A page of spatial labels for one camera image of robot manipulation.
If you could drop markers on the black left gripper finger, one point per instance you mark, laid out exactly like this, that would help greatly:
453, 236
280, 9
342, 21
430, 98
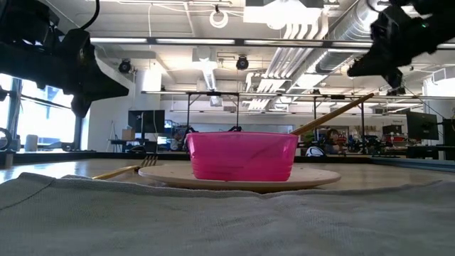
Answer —
106, 89
81, 106

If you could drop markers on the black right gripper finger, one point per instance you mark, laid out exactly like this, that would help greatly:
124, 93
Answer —
395, 78
368, 67

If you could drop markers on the gold fork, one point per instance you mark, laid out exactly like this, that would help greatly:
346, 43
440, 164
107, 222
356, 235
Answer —
117, 172

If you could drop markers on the speckled white plate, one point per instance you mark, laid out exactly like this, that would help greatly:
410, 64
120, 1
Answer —
313, 176

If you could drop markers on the pink plastic bowl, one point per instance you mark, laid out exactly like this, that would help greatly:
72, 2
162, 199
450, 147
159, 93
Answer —
241, 156

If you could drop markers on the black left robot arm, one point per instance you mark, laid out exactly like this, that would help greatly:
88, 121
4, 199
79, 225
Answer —
21, 17

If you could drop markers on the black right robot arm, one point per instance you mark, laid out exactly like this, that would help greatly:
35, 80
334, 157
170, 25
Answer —
437, 7

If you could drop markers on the black round ceiling fixture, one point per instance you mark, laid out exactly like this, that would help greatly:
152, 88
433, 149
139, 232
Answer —
242, 63
125, 67

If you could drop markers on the ceiling light strip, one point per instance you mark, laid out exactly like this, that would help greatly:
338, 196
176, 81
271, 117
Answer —
119, 40
195, 41

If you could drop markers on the cardboard box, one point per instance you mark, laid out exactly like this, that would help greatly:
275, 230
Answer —
128, 134

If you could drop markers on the black computer monitor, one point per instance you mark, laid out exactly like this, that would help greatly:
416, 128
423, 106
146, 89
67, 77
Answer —
423, 126
145, 121

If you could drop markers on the person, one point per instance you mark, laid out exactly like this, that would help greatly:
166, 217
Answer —
332, 137

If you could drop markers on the grey cloth napkin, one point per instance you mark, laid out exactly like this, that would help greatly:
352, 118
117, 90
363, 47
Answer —
227, 224

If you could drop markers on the silver ventilation duct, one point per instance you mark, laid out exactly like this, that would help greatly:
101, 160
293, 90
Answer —
352, 25

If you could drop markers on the black background rig frame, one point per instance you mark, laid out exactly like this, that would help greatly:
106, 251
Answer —
213, 94

